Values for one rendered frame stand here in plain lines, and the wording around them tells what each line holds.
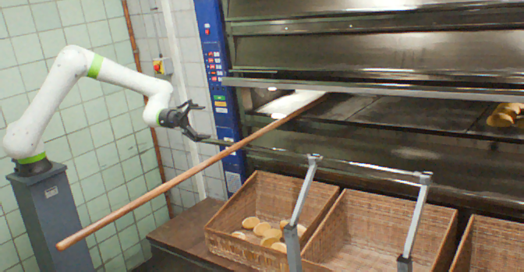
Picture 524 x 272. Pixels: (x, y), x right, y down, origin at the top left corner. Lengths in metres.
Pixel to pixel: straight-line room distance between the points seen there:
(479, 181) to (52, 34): 2.36
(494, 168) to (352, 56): 0.76
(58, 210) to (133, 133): 1.04
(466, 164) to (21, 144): 1.86
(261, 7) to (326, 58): 0.43
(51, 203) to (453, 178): 1.81
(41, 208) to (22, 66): 0.88
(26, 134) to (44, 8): 1.01
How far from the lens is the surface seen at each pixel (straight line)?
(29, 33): 2.93
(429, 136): 2.13
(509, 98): 1.83
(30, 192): 2.35
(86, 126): 3.10
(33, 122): 2.15
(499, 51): 1.96
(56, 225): 2.45
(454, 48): 2.00
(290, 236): 1.93
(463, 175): 2.16
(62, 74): 2.10
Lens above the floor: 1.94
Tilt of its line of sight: 18 degrees down
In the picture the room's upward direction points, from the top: 8 degrees counter-clockwise
